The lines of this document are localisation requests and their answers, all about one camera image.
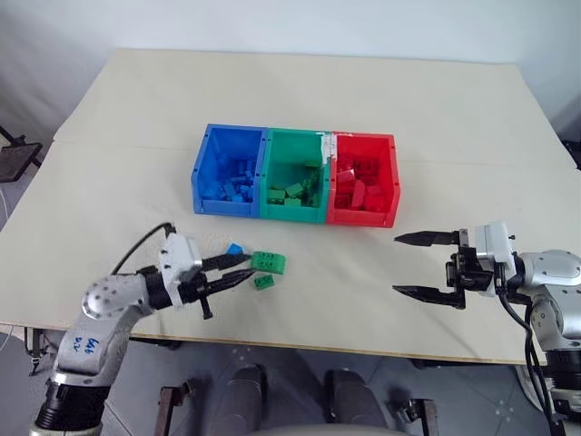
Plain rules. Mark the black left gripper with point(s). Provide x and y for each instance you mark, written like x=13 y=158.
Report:
x=197 y=284

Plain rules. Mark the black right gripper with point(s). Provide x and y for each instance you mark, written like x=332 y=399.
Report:
x=465 y=270

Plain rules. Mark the large green toy block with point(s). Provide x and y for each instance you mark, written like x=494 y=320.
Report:
x=270 y=262

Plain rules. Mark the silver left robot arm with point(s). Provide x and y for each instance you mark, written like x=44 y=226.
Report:
x=104 y=300

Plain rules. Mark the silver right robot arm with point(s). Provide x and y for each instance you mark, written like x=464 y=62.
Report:
x=551 y=272

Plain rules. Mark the small blue toy block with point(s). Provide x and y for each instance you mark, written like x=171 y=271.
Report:
x=234 y=249

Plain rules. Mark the small green toy block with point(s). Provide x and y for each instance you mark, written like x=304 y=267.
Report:
x=264 y=281

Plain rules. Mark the red toy block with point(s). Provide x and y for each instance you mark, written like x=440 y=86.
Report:
x=346 y=176
x=342 y=201
x=374 y=197

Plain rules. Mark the dark green toy block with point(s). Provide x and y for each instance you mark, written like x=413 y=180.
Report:
x=310 y=188

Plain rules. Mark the blue plastic bin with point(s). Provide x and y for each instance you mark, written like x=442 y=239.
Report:
x=227 y=145

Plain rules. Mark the red plastic bin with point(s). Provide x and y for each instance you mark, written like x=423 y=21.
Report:
x=363 y=147

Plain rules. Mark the green plastic bin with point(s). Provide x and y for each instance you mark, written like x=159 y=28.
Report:
x=292 y=147

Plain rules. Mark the white tape strip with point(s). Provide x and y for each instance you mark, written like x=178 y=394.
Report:
x=327 y=147

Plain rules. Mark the grey robot torso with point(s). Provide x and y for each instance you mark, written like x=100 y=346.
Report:
x=318 y=430

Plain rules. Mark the black stand under table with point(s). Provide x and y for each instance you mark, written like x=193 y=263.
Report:
x=35 y=352

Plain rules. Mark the black metal rack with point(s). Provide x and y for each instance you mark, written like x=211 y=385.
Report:
x=18 y=156

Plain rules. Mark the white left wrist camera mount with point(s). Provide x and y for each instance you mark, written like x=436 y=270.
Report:
x=181 y=254

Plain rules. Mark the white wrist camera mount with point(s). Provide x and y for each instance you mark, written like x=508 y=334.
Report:
x=181 y=254
x=492 y=247

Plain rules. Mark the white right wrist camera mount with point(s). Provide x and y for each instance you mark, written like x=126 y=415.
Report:
x=492 y=247

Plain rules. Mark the brown metal frame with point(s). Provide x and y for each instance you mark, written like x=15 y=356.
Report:
x=170 y=404
x=426 y=415

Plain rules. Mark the dark object at wall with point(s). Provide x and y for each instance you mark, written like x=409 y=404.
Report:
x=573 y=152

